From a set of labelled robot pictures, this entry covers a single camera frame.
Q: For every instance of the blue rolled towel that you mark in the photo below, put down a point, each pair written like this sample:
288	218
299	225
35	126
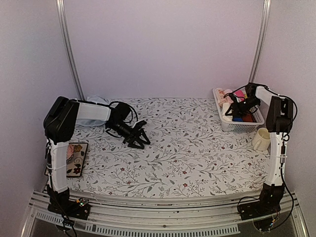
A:
237	119

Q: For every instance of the light pink rolled towel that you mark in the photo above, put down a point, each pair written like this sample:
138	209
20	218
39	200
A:
224	97

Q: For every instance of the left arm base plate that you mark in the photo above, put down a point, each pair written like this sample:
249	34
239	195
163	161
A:
69	208

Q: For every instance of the floral table cloth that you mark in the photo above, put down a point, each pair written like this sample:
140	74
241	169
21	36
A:
189	155

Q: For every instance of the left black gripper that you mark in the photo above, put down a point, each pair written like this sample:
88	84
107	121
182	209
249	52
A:
142	131

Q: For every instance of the white plastic basket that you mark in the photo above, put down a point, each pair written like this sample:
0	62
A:
239	125

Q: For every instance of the pink patterned cupcake liner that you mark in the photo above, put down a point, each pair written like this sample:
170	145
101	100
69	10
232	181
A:
70	152

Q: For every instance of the hot pink rolled towel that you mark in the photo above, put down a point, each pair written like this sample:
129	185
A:
239	94

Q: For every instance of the cream ceramic mug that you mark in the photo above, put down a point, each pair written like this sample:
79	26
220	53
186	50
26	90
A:
261	140

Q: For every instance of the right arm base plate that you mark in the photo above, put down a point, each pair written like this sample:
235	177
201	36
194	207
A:
254	209

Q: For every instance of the floral square plate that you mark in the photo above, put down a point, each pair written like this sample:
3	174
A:
75	166

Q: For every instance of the light blue cloth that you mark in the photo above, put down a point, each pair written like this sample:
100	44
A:
91	114

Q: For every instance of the front aluminium rail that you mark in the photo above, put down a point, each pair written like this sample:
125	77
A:
114	216

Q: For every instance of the left aluminium frame post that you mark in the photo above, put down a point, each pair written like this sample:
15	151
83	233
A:
68	47

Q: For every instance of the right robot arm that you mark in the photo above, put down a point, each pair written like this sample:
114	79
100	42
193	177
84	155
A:
280	117

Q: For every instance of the right aluminium frame post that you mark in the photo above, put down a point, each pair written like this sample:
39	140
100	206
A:
261	38

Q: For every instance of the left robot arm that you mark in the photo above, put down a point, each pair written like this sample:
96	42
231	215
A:
59	125

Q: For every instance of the cream printed rolled towel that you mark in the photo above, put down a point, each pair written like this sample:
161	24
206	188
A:
218	92

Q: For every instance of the dark red rolled towel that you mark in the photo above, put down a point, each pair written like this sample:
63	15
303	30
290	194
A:
248	117

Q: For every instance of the cream white towel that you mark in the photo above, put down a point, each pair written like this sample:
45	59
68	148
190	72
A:
227	112

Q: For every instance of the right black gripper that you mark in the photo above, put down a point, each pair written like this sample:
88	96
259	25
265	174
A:
230	108

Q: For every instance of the aluminium frame post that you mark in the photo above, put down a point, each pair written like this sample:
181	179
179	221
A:
261	38
68	47

